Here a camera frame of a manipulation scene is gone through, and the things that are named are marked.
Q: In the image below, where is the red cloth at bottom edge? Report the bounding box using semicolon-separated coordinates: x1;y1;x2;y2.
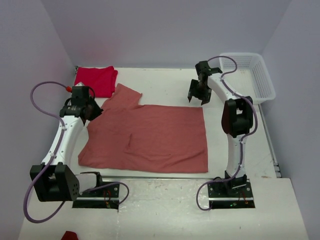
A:
61;231;79;240

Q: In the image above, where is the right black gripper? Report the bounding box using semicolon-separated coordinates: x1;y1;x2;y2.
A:
188;79;213;106

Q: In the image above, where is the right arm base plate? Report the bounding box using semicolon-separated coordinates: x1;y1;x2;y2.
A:
207;179;256;210

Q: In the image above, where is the salmon pink t shirt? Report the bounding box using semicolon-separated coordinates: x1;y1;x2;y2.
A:
78;84;208;174

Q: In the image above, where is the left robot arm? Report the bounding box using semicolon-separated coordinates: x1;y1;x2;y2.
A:
29;83;104;202

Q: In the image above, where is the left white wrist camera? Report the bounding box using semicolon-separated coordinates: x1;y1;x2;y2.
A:
74;82;85;87

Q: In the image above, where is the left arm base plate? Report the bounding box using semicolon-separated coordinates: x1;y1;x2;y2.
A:
72;184;120;210

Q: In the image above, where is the white plastic basket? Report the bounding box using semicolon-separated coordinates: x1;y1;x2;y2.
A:
219;52;276;105

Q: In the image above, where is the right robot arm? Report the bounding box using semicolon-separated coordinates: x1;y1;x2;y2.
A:
187;60;254;198

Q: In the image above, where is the folded red t shirt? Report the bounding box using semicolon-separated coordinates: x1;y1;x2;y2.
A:
74;66;118;98

